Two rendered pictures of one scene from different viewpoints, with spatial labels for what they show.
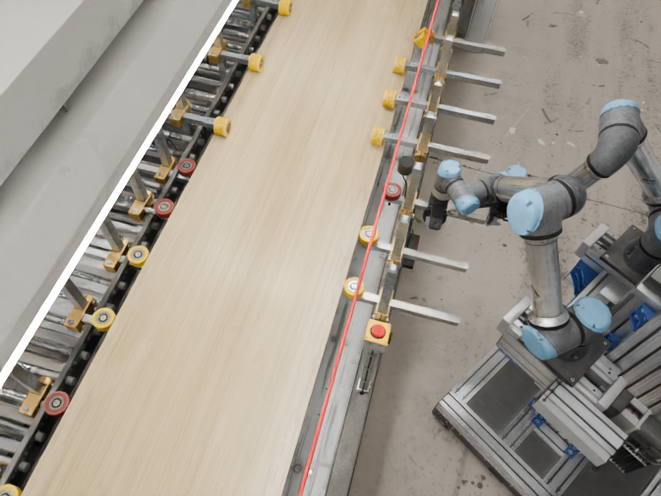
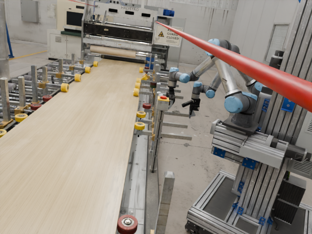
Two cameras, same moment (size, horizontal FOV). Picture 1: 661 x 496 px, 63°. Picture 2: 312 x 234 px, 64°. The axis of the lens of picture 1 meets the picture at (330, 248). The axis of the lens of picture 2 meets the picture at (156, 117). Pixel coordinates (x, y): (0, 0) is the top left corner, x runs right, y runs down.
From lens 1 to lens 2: 1.34 m
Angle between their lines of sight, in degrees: 39
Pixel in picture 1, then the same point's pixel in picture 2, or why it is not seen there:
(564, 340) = (243, 98)
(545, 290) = (229, 77)
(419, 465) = not seen: outside the picture
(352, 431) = (152, 185)
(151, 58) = not seen: outside the picture
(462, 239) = (174, 164)
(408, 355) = not seen: hidden behind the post
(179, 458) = (52, 176)
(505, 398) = (219, 206)
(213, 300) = (67, 127)
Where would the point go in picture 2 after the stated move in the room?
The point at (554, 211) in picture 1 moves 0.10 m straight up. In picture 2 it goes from (222, 43) to (226, 28)
